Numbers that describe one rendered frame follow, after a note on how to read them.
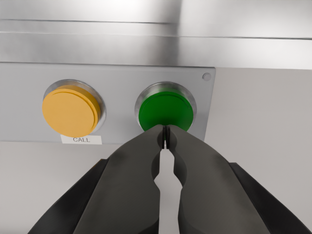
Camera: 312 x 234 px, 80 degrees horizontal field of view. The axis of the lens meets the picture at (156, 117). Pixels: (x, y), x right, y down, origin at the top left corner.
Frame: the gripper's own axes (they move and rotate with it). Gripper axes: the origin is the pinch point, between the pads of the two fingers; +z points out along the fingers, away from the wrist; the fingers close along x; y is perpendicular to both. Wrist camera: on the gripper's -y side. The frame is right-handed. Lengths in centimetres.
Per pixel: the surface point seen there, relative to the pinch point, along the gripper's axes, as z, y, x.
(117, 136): 2.5, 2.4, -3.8
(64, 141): 2.4, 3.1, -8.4
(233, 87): 12.5, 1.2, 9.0
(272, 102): 12.5, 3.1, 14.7
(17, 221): 12.6, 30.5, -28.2
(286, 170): 12.6, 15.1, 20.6
